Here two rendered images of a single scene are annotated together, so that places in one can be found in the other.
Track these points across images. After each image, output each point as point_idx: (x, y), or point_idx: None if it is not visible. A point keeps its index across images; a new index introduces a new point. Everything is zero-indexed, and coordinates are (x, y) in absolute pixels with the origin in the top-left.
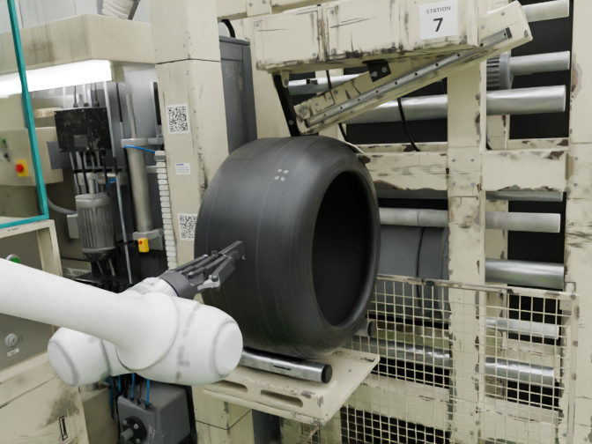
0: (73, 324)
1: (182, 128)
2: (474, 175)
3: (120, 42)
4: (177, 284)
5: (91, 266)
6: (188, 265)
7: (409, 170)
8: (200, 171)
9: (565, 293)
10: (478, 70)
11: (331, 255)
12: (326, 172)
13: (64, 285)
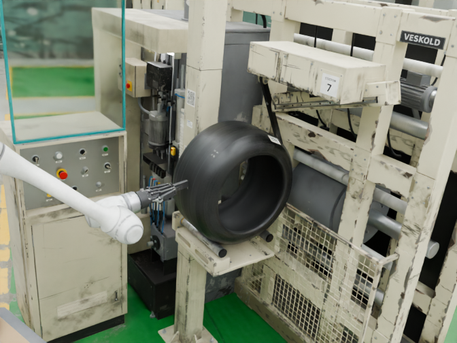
0: (82, 212)
1: (192, 103)
2: (364, 169)
3: (177, 43)
4: (142, 197)
5: (152, 150)
6: (157, 186)
7: (333, 151)
8: (196, 128)
9: (374, 258)
10: (380, 106)
11: (268, 188)
12: (241, 156)
13: (81, 200)
